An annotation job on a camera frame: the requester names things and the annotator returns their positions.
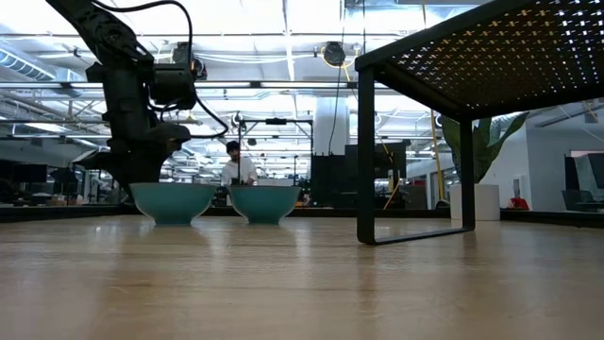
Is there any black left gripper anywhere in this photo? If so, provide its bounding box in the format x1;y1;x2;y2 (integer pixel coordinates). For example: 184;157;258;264
101;60;193;186

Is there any patterned teal ceramic bowl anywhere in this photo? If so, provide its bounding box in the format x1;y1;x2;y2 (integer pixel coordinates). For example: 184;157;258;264
128;181;219;227
227;184;303;226

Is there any person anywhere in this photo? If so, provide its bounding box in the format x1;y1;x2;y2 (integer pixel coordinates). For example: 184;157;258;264
220;140;260;188

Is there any black background cabinet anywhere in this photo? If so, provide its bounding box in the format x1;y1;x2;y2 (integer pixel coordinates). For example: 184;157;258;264
310;141;408;210

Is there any black perforated metal shelf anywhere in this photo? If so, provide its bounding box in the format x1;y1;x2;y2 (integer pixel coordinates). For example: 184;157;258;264
354;0;604;247

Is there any green leafy plant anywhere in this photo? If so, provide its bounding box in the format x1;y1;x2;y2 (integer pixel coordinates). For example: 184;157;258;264
441;110;530;186

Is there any white plant pot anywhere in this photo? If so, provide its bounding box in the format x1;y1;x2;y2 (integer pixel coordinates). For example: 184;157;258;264
448;183;501;222

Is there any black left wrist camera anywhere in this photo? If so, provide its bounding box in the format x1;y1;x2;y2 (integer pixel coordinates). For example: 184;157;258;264
150;63;198;111

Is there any black aluminium table frame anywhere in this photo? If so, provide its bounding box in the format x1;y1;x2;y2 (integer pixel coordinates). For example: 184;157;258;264
0;205;604;224

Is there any black ceiling cable reel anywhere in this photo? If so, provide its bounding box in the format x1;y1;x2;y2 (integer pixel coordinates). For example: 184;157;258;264
322;41;348;68
170;41;209;81

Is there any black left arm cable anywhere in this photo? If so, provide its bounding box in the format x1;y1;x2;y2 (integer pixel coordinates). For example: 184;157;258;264
92;0;231;141

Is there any black background station frame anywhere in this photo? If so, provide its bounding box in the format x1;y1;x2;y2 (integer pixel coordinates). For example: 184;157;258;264
237;116;314;188

